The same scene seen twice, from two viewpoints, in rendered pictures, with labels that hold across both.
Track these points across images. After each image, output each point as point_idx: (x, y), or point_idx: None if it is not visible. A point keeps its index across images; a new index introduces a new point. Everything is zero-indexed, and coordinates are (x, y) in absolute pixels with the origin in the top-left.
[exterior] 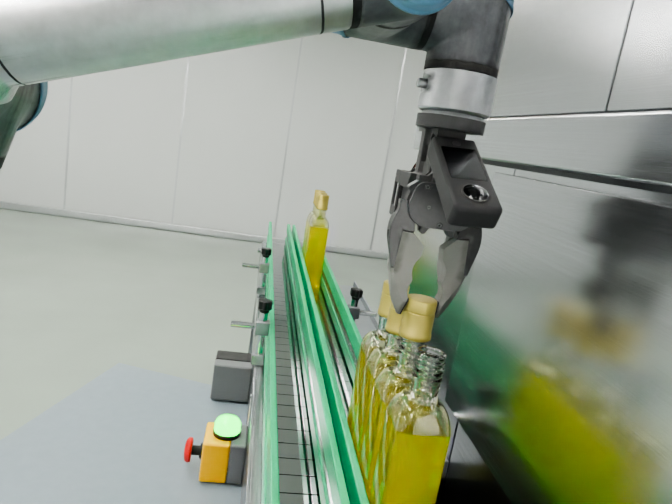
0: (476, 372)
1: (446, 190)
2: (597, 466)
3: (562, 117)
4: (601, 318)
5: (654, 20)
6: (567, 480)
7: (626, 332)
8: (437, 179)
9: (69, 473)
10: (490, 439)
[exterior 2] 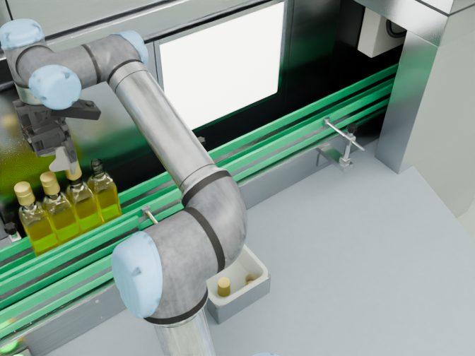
0: (27, 181)
1: (90, 112)
2: (117, 131)
3: (5, 58)
4: (94, 102)
5: (28, 3)
6: (109, 146)
7: (107, 97)
8: (75, 115)
9: None
10: (59, 182)
